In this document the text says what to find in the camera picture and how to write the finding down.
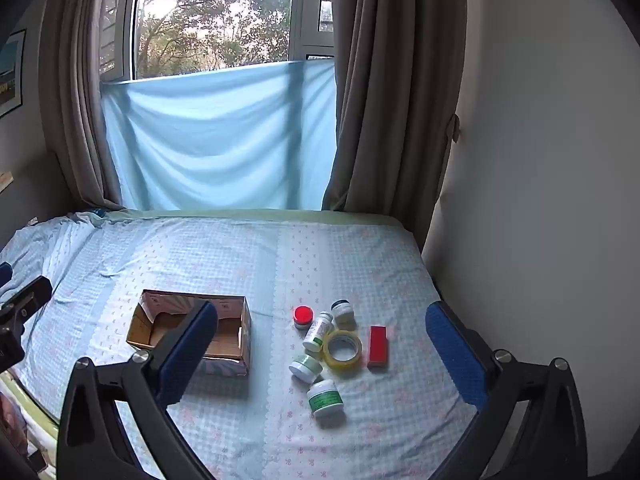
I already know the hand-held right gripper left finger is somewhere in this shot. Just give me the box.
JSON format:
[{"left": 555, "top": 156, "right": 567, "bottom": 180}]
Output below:
[{"left": 56, "top": 299, "right": 221, "bottom": 480}]

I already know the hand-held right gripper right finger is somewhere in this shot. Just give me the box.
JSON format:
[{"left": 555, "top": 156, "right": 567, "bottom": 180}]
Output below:
[{"left": 425, "top": 300, "right": 588, "bottom": 480}]

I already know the cardboard box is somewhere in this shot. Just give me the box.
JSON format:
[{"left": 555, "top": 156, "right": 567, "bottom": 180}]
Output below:
[{"left": 126, "top": 289, "right": 252, "bottom": 377}]

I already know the red rectangular box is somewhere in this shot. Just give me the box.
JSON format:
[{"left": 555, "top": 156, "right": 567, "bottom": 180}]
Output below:
[{"left": 367, "top": 325, "right": 389, "bottom": 368}]

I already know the yellow container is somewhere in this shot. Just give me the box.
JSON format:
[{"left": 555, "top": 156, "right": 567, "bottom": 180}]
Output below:
[{"left": 322, "top": 329, "right": 363, "bottom": 372}]

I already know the white jar with green label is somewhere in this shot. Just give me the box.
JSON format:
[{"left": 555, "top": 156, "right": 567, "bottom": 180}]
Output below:
[
  {"left": 306, "top": 379, "right": 347, "bottom": 423},
  {"left": 288, "top": 353, "right": 323, "bottom": 385}
]

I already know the small dark-lid white jar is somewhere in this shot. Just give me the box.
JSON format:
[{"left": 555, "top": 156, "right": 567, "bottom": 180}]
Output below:
[{"left": 331, "top": 299, "right": 357, "bottom": 332}]

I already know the white bottle with green label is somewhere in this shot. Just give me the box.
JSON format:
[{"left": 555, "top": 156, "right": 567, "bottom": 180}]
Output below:
[{"left": 302, "top": 311, "right": 335, "bottom": 353}]

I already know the floral light blue bedsheet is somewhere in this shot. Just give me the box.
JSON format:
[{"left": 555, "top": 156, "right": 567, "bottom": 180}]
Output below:
[{"left": 0, "top": 212, "right": 481, "bottom": 480}]

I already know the green mattress cover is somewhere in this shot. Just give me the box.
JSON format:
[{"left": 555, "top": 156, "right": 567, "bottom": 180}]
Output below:
[{"left": 102, "top": 208, "right": 403, "bottom": 228}]

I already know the grey-brown curtain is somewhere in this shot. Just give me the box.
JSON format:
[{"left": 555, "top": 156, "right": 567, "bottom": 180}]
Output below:
[
  {"left": 39, "top": 0, "right": 146, "bottom": 211},
  {"left": 320, "top": 0, "right": 468, "bottom": 257}
]

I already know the light blue hanging cloth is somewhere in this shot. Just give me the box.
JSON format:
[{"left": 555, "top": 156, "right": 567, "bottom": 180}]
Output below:
[{"left": 100, "top": 59, "right": 337, "bottom": 211}]

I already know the framed wall picture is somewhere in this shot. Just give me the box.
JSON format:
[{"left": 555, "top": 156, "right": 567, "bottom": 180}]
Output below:
[{"left": 0, "top": 29, "right": 27, "bottom": 120}]

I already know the window frame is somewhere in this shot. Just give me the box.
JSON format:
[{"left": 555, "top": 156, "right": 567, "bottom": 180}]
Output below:
[{"left": 100, "top": 0, "right": 336, "bottom": 83}]

